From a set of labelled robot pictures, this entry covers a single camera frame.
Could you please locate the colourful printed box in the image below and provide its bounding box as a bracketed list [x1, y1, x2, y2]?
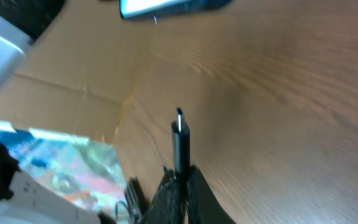
[0, 121, 129, 223]

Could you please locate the brown cardboard panel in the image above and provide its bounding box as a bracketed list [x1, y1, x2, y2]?
[0, 0, 155, 142]

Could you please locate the black USB charging cable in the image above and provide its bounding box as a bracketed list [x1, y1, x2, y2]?
[170, 107, 191, 181]

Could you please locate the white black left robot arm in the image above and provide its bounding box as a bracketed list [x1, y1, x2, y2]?
[0, 0, 65, 87]

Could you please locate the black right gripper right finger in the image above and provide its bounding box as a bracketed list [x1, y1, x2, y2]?
[187, 166, 235, 224]

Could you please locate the blue Galaxy smartphone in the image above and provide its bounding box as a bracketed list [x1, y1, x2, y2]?
[119, 0, 232, 21]

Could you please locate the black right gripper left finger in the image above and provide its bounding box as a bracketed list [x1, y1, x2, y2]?
[141, 167, 185, 224]

